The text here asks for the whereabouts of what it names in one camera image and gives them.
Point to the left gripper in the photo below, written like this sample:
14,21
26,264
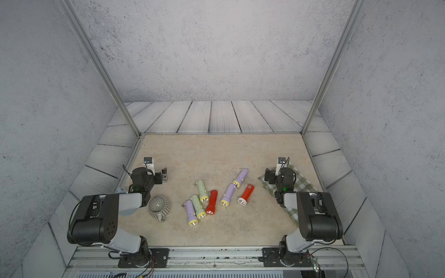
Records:
159,180

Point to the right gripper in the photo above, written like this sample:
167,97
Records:
272,180

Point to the green flashlight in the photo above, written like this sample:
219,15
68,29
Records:
203,195
199,210

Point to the red flashlight all red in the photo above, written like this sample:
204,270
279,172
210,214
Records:
211,206

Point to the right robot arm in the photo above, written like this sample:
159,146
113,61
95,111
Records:
317,215

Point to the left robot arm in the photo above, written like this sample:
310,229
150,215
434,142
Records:
94,221

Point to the red flashlight white rim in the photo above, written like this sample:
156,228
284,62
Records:
243,200

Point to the purple flashlight upper right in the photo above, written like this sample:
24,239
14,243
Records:
240,178

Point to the purple flashlight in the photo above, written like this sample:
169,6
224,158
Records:
191,216
226,199
240,178

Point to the purple flashlight middle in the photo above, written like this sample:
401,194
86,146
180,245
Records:
226,199

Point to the purple flashlight left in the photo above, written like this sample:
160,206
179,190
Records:
191,216

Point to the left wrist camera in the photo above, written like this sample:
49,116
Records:
149,164

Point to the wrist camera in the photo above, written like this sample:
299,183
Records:
149,164
281,163

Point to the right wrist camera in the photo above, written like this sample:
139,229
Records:
281,163

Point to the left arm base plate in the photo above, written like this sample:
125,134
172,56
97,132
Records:
152,258

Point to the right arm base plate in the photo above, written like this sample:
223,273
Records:
273,258

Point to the aluminium mounting rail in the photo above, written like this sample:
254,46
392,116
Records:
221,262

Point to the left aluminium frame post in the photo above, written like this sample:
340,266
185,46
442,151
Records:
75,24

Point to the aluminium frame post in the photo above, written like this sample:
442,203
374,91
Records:
339,50
75,24

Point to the right aluminium frame post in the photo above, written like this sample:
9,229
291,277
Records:
339,50

